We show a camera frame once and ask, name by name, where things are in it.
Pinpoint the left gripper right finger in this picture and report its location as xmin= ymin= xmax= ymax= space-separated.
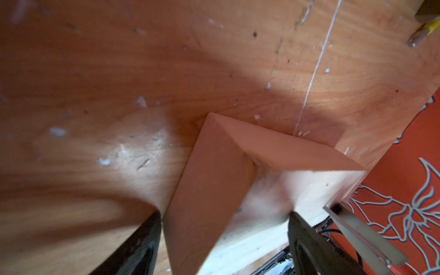
xmin=288 ymin=212 xmax=365 ymax=275

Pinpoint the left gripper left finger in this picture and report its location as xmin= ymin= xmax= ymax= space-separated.
xmin=91 ymin=212 xmax=162 ymax=275

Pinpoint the light wooden block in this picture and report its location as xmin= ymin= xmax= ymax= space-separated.
xmin=163 ymin=113 xmax=366 ymax=275

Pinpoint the orange black claw hammer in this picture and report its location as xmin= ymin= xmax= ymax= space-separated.
xmin=323 ymin=204 xmax=414 ymax=275

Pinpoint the yellow hex key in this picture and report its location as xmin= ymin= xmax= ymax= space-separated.
xmin=407 ymin=19 xmax=440 ymax=48

